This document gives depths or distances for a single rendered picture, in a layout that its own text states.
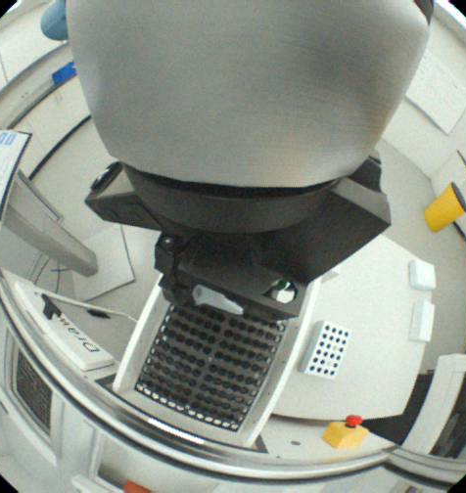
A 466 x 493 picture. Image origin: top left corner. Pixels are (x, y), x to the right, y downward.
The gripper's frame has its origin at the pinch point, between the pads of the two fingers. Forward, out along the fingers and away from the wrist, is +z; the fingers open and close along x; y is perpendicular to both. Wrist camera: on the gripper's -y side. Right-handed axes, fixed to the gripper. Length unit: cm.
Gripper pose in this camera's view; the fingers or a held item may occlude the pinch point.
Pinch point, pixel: (205, 275)
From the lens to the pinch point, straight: 23.8
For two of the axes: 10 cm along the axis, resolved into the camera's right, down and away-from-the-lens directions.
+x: 3.8, -8.4, 4.0
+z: -0.7, 4.0, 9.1
